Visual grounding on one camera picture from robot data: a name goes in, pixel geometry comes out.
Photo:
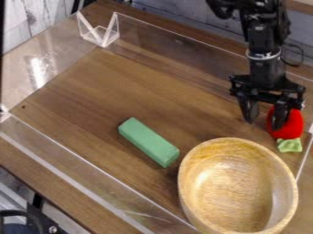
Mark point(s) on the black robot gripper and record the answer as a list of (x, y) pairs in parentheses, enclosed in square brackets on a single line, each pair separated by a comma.
[(267, 85)]

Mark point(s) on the red plush strawberry toy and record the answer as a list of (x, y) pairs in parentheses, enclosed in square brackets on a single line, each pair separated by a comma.
[(288, 136)]

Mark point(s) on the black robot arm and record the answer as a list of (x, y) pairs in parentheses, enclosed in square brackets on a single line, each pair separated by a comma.
[(267, 27)]

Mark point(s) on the wooden bowl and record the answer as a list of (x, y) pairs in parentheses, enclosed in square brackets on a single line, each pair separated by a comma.
[(236, 188)]

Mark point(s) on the green rectangular block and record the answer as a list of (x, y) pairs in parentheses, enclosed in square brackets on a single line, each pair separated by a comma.
[(149, 142)]

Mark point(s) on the clear acrylic corner bracket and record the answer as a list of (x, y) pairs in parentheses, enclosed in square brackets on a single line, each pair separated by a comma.
[(102, 36)]

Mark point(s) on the clear acrylic tray enclosure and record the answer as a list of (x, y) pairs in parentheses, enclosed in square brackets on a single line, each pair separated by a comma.
[(69, 93)]

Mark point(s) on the black clamp with cable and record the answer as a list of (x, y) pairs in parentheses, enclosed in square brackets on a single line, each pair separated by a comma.
[(21, 218)]

